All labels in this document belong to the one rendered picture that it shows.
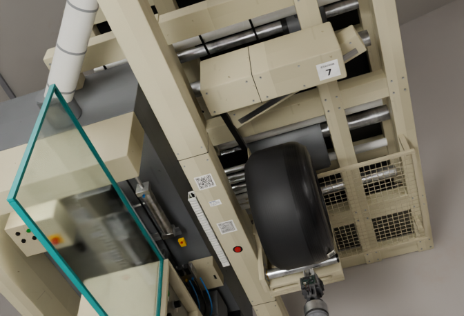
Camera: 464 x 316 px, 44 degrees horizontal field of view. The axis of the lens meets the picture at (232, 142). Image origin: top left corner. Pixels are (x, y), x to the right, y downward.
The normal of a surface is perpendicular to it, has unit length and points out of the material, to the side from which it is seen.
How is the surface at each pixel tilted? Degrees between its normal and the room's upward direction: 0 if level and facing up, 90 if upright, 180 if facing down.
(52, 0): 90
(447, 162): 0
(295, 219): 58
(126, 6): 90
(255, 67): 0
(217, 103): 90
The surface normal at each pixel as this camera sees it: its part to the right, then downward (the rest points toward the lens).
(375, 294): -0.31, -0.74
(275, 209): -0.19, -0.09
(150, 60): 0.04, 0.61
